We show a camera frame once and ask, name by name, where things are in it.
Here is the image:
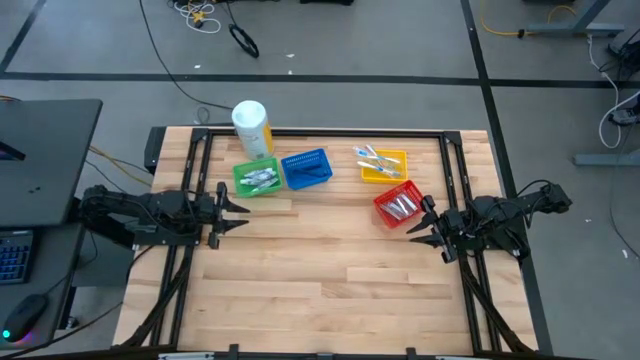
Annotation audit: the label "yellow floor cable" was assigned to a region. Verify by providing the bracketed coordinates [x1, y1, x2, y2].
[479, 0, 579, 39]

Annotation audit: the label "dark grey computer desk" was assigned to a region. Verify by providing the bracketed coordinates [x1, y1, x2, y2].
[0, 222, 86, 351]

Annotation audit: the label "red plastic basket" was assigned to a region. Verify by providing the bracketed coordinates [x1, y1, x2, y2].
[373, 179, 427, 230]

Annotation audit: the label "backlit black keyboard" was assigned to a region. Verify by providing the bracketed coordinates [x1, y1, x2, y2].
[0, 228, 35, 286]

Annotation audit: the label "grey desk foot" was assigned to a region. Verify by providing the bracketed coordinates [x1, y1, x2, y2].
[573, 152, 640, 168]

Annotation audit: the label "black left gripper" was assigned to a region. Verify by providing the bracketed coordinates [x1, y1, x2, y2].
[191, 181, 252, 250]

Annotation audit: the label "blue plastic basket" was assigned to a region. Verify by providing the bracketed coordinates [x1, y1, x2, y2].
[281, 147, 335, 192]

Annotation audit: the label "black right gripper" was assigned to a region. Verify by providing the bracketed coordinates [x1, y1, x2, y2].
[405, 194, 472, 265]

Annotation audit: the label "white wipes canister yellow label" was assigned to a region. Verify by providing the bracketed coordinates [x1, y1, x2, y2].
[231, 99, 275, 161]

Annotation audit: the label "thin yellow wire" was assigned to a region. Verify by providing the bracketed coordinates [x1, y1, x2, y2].
[88, 144, 154, 187]

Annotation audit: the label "white hanging cable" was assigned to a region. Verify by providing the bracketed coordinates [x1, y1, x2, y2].
[586, 33, 640, 150]

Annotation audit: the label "black cable loop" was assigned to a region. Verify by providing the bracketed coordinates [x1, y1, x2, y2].
[228, 23, 261, 59]

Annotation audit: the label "black aluminium table frame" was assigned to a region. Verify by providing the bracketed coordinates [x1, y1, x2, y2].
[112, 127, 555, 360]

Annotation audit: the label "black cable bundle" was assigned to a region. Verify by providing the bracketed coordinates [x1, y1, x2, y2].
[597, 27, 640, 89]

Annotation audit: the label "yellow plastic basket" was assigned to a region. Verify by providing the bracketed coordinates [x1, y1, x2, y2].
[360, 148, 409, 185]

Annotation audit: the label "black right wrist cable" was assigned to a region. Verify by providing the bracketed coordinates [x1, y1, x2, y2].
[516, 178, 552, 202]

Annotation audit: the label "green plastic basket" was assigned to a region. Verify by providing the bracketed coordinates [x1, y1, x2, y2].
[232, 157, 284, 198]

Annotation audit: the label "black raised desk panel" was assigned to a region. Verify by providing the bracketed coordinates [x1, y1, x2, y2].
[0, 98, 104, 229]

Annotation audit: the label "wooden desk grey legs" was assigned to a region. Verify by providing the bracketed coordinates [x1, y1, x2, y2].
[526, 0, 626, 39]

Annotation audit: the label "long black floor cable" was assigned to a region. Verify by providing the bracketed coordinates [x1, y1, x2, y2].
[138, 0, 235, 111]

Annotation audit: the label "black computer mouse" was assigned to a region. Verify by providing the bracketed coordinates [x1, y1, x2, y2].
[2, 293, 50, 345]

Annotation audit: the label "white coiled floor cable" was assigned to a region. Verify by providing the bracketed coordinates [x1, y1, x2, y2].
[172, 0, 222, 35]

